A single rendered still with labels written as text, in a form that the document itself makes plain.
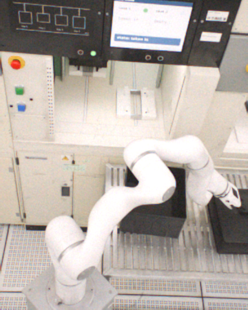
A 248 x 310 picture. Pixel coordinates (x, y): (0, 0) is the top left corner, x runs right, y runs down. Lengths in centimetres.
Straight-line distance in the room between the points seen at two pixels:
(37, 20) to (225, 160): 119
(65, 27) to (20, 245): 156
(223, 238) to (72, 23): 109
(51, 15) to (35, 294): 109
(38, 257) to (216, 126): 138
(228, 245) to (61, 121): 102
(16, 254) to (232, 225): 138
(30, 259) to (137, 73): 129
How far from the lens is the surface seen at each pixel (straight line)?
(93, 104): 234
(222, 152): 225
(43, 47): 176
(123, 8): 164
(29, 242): 284
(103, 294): 187
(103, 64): 245
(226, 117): 206
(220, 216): 203
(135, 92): 241
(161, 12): 166
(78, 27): 169
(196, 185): 166
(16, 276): 275
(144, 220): 191
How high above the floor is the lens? 250
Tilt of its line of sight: 49 degrees down
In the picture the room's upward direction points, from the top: 9 degrees clockwise
